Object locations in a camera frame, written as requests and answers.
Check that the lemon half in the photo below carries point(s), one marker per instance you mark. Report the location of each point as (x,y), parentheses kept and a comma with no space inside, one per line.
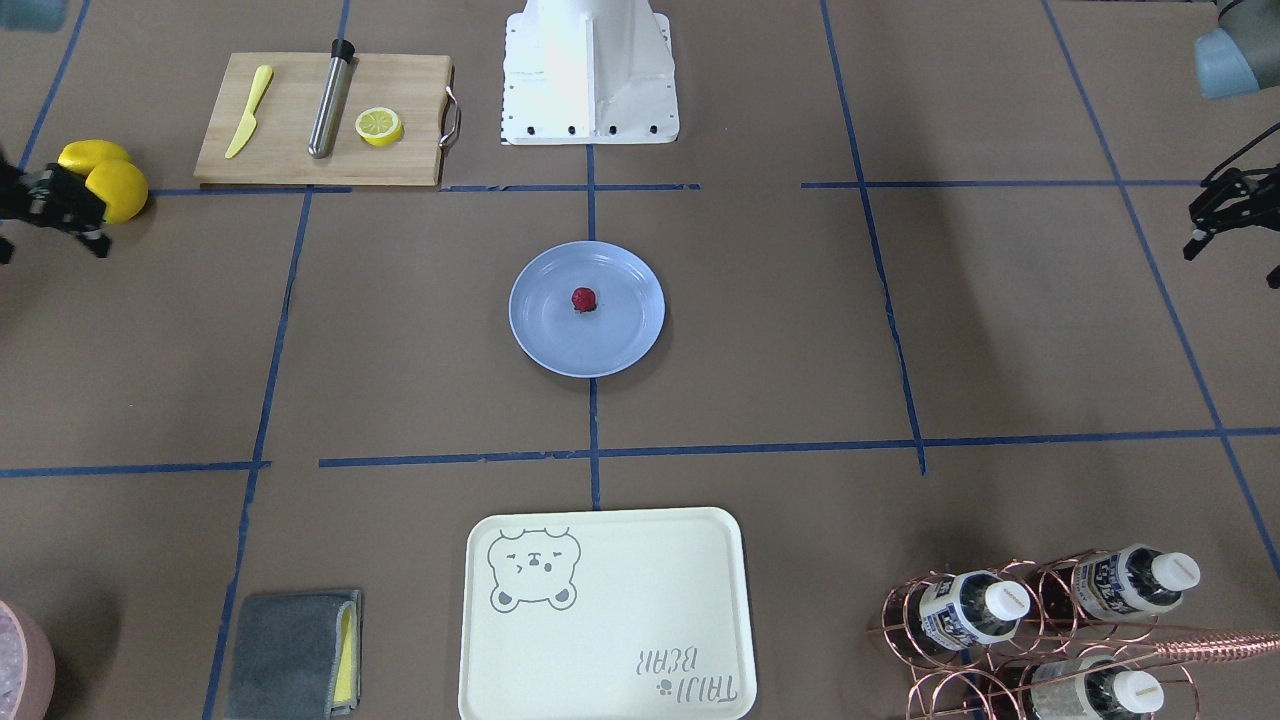
(379,127)

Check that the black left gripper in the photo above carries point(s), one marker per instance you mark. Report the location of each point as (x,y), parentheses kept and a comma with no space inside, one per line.
(1226,198)

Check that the steel knife handle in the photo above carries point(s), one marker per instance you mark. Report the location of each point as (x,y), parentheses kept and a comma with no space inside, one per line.
(324,133)

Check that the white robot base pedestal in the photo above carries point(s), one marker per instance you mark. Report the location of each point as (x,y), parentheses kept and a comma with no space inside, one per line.
(588,73)

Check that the tea bottle middle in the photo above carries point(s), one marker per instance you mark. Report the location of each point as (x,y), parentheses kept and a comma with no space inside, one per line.
(1137,582)

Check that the tea bottle back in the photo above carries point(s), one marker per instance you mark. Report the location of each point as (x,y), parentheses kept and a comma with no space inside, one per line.
(1091,687)

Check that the yellow plastic knife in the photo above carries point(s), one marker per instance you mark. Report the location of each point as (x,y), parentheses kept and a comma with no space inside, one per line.
(247,124)

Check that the wooden cutting board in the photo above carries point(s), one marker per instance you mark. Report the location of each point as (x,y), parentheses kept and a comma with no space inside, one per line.
(277,121)

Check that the yellow lemon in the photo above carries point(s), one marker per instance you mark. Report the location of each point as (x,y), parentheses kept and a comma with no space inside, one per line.
(122,187)
(82,156)

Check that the copper wire bottle rack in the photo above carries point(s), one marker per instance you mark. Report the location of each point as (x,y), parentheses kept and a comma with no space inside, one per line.
(989,681)

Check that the cream bear tray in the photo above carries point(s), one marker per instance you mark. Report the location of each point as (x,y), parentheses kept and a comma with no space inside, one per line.
(624,614)

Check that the tea bottle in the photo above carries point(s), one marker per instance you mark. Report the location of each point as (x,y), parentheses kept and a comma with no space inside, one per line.
(972,609)
(1137,582)
(1091,687)

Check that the red strawberry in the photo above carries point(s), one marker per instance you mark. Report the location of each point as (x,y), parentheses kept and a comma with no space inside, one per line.
(584,300)

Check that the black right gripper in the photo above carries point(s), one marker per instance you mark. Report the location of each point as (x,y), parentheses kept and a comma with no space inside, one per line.
(57,200)

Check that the tea bottle front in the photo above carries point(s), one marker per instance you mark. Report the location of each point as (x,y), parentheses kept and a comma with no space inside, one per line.
(972,609)

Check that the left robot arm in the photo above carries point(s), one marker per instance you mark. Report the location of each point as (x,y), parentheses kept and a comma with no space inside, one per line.
(1240,56)

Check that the grey folded cloth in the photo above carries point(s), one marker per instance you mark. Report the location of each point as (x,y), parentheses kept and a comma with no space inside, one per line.
(297,655)

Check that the pink bowl with ice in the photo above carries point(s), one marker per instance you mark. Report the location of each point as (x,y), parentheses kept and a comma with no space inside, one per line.
(28,666)

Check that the blue plate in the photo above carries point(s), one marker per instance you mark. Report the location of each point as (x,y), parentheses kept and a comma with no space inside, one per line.
(627,322)

